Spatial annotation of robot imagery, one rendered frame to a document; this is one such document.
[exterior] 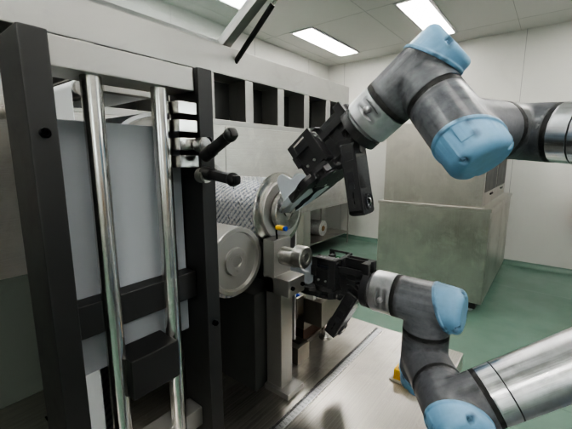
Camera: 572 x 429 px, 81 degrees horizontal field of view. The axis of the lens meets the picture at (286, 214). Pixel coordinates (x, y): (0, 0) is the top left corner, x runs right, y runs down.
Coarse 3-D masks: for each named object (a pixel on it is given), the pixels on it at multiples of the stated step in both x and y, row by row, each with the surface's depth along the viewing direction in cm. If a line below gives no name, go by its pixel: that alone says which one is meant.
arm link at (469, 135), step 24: (432, 96) 40; (456, 96) 38; (432, 120) 40; (456, 120) 37; (480, 120) 37; (504, 120) 39; (432, 144) 40; (456, 144) 37; (480, 144) 36; (504, 144) 36; (456, 168) 38; (480, 168) 39
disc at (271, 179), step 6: (276, 174) 64; (288, 174) 67; (264, 180) 62; (270, 180) 63; (276, 180) 64; (264, 186) 62; (258, 192) 61; (264, 192) 62; (258, 198) 61; (258, 204) 61; (258, 210) 61; (300, 210) 72; (258, 216) 61; (300, 216) 72; (258, 222) 62; (258, 228) 62; (258, 234) 62; (264, 234) 63
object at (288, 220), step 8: (280, 192) 64; (272, 200) 63; (280, 200) 63; (272, 208) 63; (272, 216) 63; (280, 216) 63; (288, 216) 66; (296, 216) 67; (272, 224) 64; (280, 224) 63; (288, 224) 65
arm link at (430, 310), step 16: (400, 288) 57; (416, 288) 55; (432, 288) 54; (448, 288) 54; (400, 304) 56; (416, 304) 54; (432, 304) 53; (448, 304) 52; (464, 304) 52; (416, 320) 55; (432, 320) 53; (448, 320) 51; (464, 320) 54; (416, 336) 55; (432, 336) 54; (448, 336) 55
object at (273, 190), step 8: (272, 184) 63; (272, 192) 63; (264, 200) 61; (264, 208) 61; (264, 216) 62; (264, 224) 62; (296, 224) 70; (272, 232) 64; (280, 232) 66; (288, 232) 68
